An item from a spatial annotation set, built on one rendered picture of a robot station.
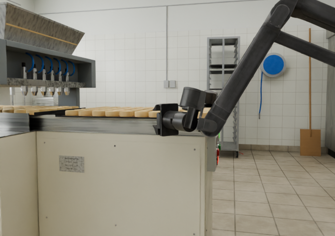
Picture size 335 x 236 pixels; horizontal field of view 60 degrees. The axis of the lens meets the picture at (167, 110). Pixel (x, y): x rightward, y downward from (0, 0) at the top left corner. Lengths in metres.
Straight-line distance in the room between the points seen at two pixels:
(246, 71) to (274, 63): 4.24
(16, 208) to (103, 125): 0.45
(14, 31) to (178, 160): 0.81
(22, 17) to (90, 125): 0.50
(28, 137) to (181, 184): 0.63
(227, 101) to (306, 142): 4.30
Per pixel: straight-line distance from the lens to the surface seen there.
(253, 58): 0.88
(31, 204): 1.34
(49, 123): 1.27
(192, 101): 0.83
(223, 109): 0.83
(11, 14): 1.29
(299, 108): 5.30
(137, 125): 1.10
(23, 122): 1.28
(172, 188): 1.10
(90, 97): 5.83
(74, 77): 1.70
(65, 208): 1.30
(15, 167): 1.23
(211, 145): 1.09
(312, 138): 5.12
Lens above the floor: 0.99
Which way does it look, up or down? 4 degrees down
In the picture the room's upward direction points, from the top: straight up
